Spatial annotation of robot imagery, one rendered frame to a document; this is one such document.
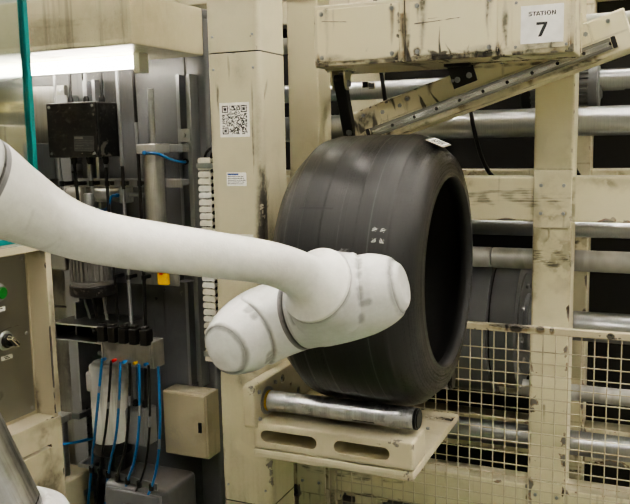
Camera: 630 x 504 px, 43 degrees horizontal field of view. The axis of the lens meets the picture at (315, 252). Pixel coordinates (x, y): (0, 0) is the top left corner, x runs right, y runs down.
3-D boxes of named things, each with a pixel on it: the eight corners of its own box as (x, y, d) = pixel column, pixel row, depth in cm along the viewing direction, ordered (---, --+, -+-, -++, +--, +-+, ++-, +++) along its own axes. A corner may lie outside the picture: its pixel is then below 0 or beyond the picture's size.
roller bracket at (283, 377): (243, 428, 170) (242, 384, 169) (317, 377, 206) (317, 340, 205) (257, 430, 169) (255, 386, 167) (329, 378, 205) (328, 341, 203)
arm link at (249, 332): (260, 351, 123) (332, 332, 117) (209, 395, 110) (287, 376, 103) (233, 288, 122) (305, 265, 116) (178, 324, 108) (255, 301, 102)
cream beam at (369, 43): (313, 68, 192) (312, 6, 190) (350, 75, 215) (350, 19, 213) (575, 52, 168) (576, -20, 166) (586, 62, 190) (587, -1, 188)
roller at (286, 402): (272, 397, 177) (264, 414, 174) (266, 385, 174) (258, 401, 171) (423, 416, 162) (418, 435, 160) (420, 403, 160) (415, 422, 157)
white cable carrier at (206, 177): (205, 361, 187) (196, 157, 180) (216, 355, 191) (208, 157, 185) (221, 362, 185) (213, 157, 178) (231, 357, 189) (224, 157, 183)
